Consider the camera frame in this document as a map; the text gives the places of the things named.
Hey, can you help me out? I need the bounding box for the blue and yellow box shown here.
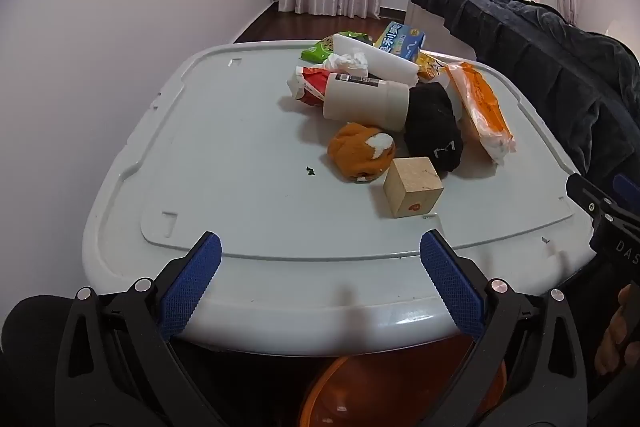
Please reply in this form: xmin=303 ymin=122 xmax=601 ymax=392
xmin=374 ymin=22 xmax=427 ymax=64

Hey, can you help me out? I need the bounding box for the beige cylinder container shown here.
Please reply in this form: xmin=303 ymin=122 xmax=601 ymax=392
xmin=322 ymin=72 xmax=412 ymax=132

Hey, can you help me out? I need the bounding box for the white foam roll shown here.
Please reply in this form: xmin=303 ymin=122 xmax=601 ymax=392
xmin=332 ymin=33 xmax=419 ymax=88

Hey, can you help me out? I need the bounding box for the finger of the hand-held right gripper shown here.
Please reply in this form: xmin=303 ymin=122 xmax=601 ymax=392
xmin=566 ymin=174 xmax=612 ymax=220
xmin=614 ymin=173 xmax=640 ymax=212

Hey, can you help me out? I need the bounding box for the green snack bag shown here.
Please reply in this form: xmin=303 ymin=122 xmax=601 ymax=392
xmin=300 ymin=32 xmax=373 ymax=64

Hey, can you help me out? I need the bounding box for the white tissue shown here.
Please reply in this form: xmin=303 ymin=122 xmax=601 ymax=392
xmin=322 ymin=48 xmax=370 ymax=76

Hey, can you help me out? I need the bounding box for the dark jacket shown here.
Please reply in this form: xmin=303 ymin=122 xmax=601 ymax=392
xmin=401 ymin=0 xmax=640 ymax=208

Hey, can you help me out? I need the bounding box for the red and white packet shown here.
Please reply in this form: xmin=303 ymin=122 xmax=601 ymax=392
xmin=286 ymin=66 xmax=333 ymax=106

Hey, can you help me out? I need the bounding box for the person's right hand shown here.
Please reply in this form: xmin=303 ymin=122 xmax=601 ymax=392
xmin=595 ymin=283 xmax=640 ymax=374

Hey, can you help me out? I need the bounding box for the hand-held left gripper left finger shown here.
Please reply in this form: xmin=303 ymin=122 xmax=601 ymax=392
xmin=54 ymin=231 xmax=223 ymax=427

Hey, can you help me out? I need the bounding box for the orange cloth ball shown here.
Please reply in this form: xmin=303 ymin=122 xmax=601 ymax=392
xmin=327 ymin=122 xmax=397 ymax=184

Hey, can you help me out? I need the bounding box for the white furniture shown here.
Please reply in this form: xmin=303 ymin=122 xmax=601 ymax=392
xmin=405 ymin=0 xmax=481 ymax=58

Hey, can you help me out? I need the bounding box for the black cloth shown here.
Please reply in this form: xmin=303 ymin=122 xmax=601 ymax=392
xmin=404 ymin=83 xmax=464 ymax=174

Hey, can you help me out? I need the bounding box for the yellow snack packet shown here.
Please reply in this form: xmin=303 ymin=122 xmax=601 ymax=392
xmin=415 ymin=51 xmax=451 ymax=82

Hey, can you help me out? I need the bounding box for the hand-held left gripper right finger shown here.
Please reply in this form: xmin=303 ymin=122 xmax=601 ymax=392
xmin=419 ymin=229 xmax=591 ymax=427

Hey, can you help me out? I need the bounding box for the wooden cube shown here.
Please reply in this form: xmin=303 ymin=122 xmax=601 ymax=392
xmin=383 ymin=157 xmax=445 ymax=219

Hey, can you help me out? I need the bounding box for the orange plastic bin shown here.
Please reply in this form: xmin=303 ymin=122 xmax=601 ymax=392
xmin=299 ymin=337 xmax=508 ymax=427

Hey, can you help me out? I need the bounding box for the white plastic storage box lid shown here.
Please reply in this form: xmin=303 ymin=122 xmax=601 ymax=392
xmin=82 ymin=39 xmax=596 ymax=355

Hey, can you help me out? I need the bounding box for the orange and white plastic packet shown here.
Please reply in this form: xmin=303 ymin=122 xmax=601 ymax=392
xmin=444 ymin=62 xmax=516 ymax=165

